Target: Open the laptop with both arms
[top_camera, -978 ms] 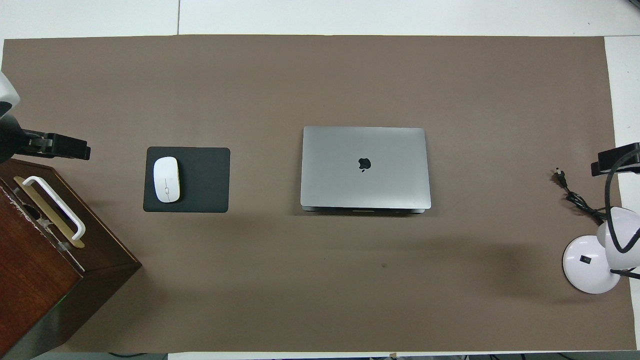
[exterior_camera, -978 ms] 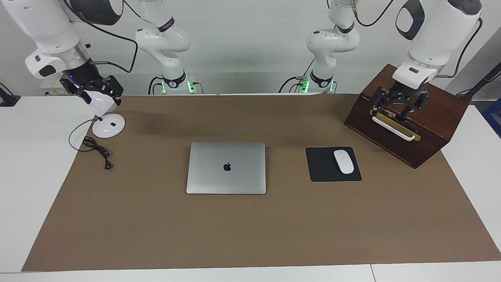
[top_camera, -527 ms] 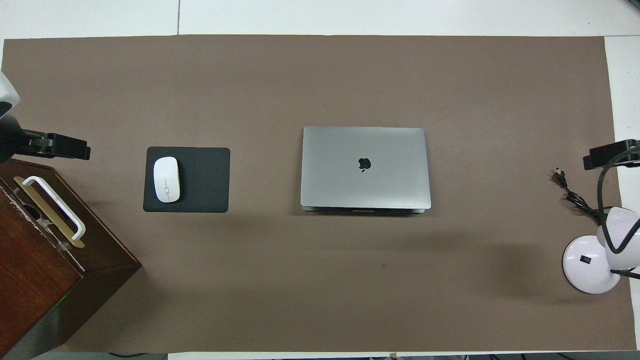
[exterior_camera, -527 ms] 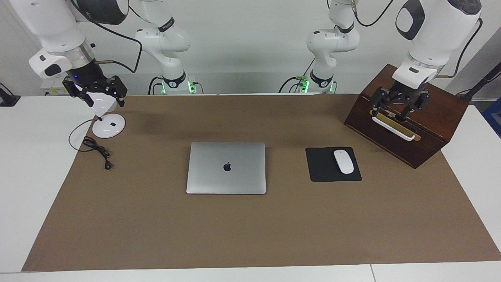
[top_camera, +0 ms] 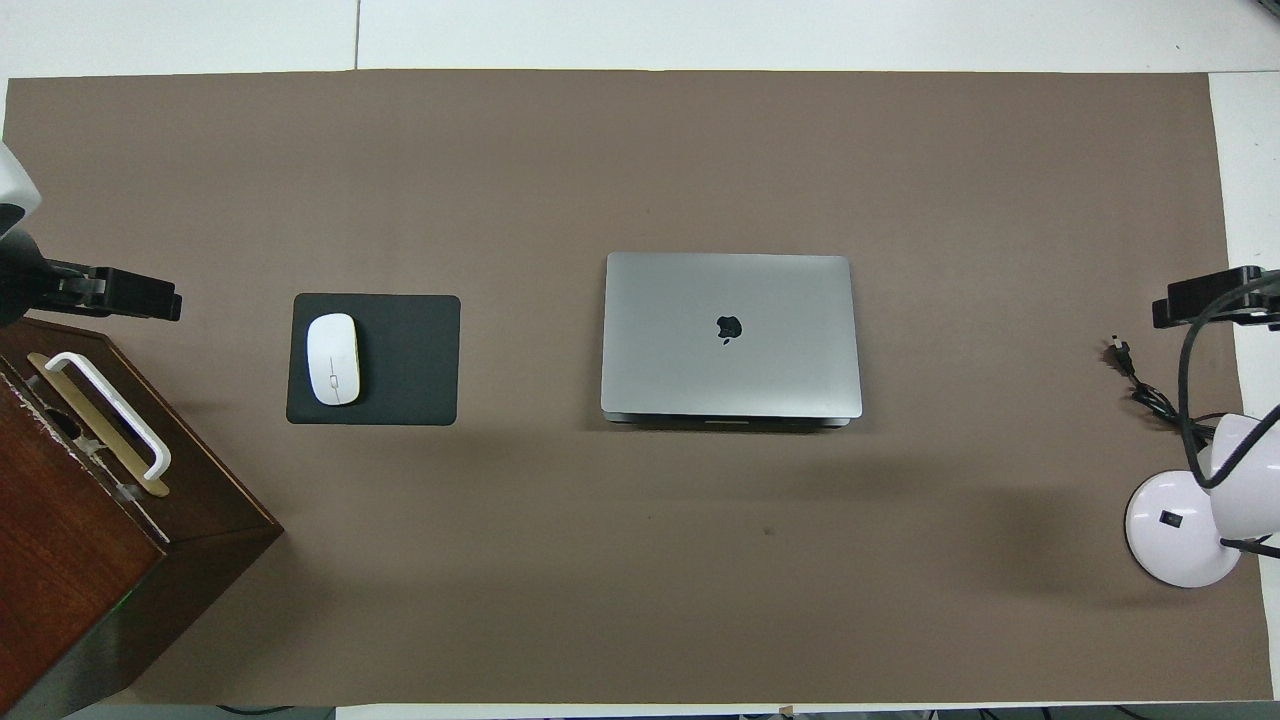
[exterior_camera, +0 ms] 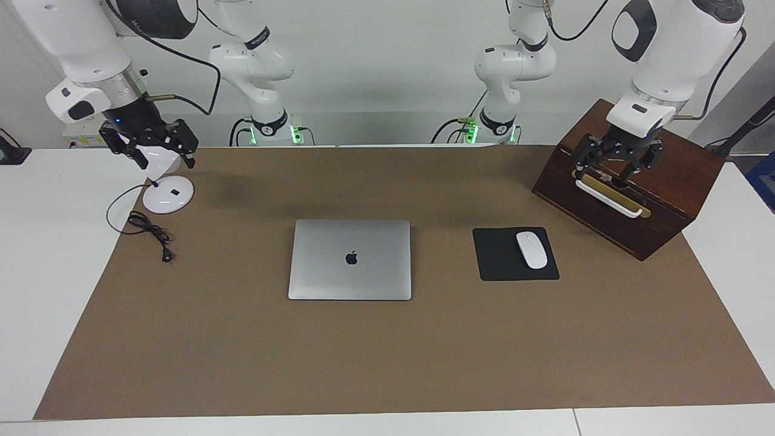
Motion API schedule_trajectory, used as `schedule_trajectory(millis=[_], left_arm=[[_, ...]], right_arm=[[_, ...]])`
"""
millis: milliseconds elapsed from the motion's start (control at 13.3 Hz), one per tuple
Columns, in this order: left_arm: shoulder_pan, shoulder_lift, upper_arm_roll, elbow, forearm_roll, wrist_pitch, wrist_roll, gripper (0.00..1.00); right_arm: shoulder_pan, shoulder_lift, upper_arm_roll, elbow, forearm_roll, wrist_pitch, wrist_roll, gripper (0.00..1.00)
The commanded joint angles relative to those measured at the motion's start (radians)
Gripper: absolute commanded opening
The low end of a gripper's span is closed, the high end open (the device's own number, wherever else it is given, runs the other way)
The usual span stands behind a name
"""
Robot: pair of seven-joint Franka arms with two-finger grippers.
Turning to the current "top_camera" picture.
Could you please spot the silver laptop with apple logo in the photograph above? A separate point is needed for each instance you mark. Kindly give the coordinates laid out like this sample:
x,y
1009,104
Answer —
x,y
680,340

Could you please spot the dark brown wooden box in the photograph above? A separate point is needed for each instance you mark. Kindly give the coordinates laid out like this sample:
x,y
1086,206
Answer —
x,y
70,560

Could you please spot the white computer mouse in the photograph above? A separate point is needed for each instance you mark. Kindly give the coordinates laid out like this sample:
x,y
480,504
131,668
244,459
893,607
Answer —
x,y
332,358

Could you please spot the white desk lamp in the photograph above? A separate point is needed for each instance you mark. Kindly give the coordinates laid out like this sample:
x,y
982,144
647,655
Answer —
x,y
1175,525

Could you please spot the large brown table mat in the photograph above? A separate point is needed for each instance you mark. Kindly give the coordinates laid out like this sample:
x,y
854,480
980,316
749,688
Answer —
x,y
640,600

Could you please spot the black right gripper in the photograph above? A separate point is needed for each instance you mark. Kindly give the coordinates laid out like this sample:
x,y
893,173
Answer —
x,y
1270,300

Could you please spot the black mouse pad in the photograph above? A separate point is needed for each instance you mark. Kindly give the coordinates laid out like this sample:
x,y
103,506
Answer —
x,y
410,360

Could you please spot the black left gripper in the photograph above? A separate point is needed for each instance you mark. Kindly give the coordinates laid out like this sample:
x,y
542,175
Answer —
x,y
22,280

